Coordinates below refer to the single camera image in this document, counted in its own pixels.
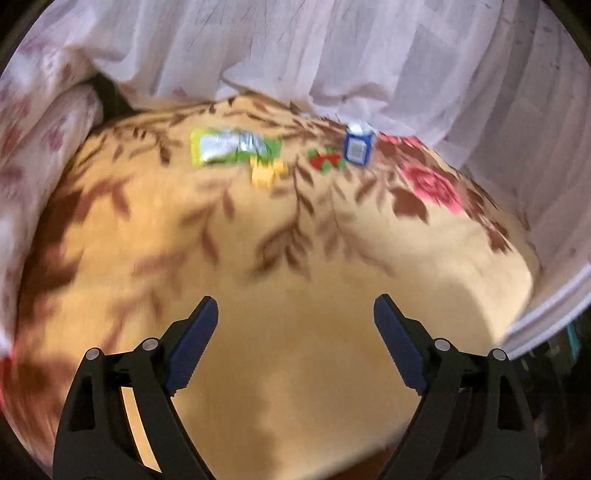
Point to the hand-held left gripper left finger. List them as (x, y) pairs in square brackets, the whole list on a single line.
[(194, 346)]

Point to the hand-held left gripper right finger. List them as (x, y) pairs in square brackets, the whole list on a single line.
[(399, 344)]

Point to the yellow floral plush blanket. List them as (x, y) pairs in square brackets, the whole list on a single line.
[(286, 258)]

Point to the small blue white box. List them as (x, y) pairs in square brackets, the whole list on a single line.
[(358, 146)]

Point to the green yellow sachet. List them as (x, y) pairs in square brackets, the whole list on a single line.
[(226, 146)]

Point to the pink floral folded quilt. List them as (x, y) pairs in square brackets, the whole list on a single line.
[(32, 152)]

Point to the white sheer curtain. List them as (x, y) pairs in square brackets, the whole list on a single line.
[(323, 55)]

